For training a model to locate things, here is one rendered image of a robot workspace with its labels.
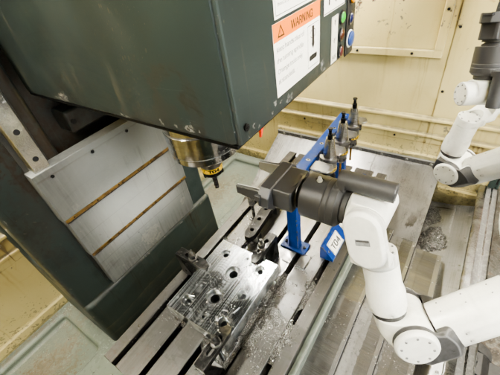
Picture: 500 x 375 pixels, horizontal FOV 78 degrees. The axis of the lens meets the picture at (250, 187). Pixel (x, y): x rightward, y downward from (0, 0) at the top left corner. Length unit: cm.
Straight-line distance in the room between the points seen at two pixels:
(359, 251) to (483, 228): 103
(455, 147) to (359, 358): 74
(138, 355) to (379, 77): 142
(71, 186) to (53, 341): 88
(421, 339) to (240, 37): 58
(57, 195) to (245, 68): 74
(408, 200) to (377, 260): 108
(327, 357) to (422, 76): 115
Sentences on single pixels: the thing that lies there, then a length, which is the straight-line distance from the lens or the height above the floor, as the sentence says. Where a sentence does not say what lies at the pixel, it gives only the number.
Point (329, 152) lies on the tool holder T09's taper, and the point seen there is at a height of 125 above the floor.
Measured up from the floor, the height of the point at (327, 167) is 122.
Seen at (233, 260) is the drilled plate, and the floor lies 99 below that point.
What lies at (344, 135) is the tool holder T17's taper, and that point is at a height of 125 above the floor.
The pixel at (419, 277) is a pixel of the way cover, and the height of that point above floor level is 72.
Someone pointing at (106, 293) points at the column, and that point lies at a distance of 133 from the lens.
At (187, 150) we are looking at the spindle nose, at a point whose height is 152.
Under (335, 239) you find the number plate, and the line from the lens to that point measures 116.
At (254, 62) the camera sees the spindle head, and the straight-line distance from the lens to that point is 44.
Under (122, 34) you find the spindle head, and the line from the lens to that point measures 51.
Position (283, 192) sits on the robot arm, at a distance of 58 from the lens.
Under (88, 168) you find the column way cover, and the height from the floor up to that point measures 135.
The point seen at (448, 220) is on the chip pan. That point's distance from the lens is 174.
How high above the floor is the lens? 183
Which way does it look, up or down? 40 degrees down
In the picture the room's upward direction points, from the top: 10 degrees counter-clockwise
